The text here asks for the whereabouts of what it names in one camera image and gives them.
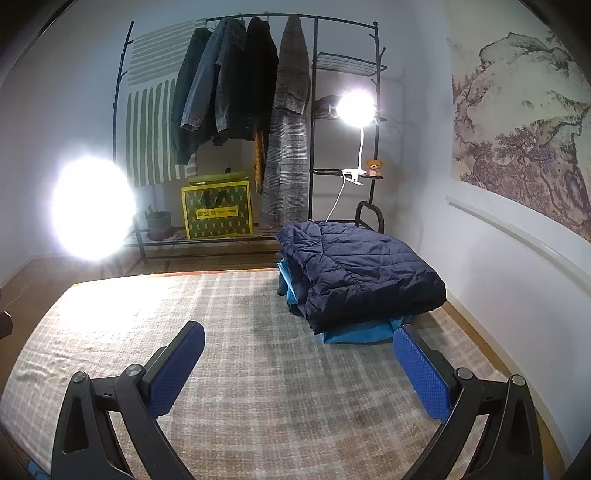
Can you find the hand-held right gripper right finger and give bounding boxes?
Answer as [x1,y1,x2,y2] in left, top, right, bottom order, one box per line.
[392,324,546,480]

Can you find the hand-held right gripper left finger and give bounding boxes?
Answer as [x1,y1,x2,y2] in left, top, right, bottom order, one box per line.
[52,320,206,480]

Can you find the light blue coat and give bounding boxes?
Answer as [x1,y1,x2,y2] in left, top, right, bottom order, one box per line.
[276,258,413,346]

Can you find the navy down jacket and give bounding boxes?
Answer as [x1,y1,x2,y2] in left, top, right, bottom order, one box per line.
[276,222,447,336]

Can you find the black metal clothes rack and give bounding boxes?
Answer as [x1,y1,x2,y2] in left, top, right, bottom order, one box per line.
[111,16,387,265]

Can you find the beige plaid blanket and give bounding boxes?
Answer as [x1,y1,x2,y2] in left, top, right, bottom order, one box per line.
[0,270,511,480]

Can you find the potted plant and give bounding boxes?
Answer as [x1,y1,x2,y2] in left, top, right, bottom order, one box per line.
[143,206,175,241]

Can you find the yellow green patterned bag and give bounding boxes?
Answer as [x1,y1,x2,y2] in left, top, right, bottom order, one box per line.
[180,171,255,240]

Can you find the bright round lamp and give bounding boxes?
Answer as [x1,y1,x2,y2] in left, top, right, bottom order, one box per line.
[51,156,138,262]

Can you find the yellow patterned scarf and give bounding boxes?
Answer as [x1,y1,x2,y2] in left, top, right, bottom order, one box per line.
[252,131,270,195]

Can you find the grey plaid coat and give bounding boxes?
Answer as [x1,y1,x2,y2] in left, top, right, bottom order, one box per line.
[259,15,311,229]

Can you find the white clip lamp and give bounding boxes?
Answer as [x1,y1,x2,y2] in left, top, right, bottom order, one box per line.
[325,89,376,223]

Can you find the blue denim jacket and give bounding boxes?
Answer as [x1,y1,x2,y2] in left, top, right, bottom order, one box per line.
[181,18,248,145]

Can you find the small brown object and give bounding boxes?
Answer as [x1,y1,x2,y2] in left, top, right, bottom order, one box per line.
[313,94,343,114]

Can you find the black jacket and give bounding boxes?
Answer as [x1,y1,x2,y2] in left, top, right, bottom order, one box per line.
[215,17,279,142]

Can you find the white wall rail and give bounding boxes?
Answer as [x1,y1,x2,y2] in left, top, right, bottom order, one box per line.
[445,194,591,298]

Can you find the black curved metal rail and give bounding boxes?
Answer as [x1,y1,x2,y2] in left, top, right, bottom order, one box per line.
[355,201,385,230]

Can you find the green striped wall hanging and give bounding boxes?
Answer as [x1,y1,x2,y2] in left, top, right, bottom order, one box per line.
[115,18,209,188]

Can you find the landscape wall poster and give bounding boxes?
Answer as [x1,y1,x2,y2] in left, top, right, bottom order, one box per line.
[446,31,591,241]

